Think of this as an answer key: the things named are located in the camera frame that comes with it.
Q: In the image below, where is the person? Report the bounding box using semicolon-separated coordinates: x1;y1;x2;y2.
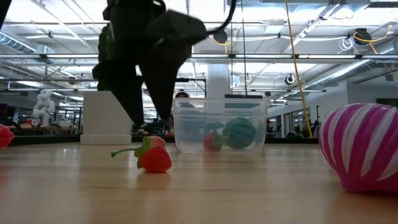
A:
175;91;191;108

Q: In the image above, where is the white pillar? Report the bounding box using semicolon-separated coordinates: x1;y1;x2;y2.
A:
206;63;233;99

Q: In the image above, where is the yellow hanging cable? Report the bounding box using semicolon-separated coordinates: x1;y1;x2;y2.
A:
284;0;314;139

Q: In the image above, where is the black aluminium table frame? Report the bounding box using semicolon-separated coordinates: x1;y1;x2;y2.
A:
9;134;318;147

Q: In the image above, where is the black background rig frame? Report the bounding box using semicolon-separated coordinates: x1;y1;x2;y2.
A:
175;77;207;99

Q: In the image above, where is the red toy strawberry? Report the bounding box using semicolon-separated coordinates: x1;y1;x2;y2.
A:
203;129;230;152

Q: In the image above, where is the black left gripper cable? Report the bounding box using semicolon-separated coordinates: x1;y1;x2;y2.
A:
207;0;238;35

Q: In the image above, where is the small long-stemmed toy strawberry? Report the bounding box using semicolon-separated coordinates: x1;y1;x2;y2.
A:
110;136;173;174

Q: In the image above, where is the thick black hanging cable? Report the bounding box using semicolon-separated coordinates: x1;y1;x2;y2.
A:
241;0;248;97

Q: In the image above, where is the green striped toy watermelon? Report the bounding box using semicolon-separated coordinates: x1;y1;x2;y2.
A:
221;116;257;149

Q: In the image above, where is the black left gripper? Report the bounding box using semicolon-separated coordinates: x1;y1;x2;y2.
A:
92;0;208;126

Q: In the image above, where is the thin black hanging cable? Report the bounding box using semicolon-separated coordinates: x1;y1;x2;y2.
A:
229;24;234;96

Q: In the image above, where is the long ceiling light rail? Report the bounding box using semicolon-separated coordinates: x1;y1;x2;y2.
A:
0;52;398;60

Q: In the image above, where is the red toy dragon fruit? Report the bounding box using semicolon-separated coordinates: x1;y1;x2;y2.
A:
0;123;16;151

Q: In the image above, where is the clear plastic tupperware container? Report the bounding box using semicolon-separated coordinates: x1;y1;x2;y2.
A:
172;97;272;154

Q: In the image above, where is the silver ventilation duct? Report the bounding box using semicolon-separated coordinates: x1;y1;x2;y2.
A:
304;58;398;90

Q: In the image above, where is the white robot statue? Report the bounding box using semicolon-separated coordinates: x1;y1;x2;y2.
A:
32;89;56;127

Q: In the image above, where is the purple white striped toy onion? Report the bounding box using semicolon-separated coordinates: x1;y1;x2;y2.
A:
317;103;398;194

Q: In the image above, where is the black vented box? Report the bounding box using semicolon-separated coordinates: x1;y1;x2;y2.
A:
224;93;264;100

